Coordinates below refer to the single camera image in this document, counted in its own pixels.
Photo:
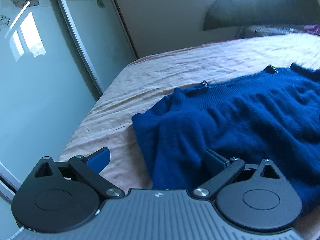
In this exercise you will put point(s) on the blue beaded sweater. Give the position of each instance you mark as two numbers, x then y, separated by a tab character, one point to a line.
271	114

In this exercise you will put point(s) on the pink bed sheet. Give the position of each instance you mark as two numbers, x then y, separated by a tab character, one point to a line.
143	83

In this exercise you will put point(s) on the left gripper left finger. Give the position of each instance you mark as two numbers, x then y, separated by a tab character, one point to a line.
87	170

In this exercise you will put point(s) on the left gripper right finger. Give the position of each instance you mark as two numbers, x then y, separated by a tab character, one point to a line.
224	172

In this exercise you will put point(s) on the patterned pillow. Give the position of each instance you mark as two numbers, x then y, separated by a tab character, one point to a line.
268	30

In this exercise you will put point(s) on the mirrored wardrobe door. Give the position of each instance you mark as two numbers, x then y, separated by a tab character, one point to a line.
57	59

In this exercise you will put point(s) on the purple cloth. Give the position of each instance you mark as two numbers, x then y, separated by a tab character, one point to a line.
312	29

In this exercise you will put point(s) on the dark curved headboard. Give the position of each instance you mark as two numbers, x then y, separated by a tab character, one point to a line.
232	13

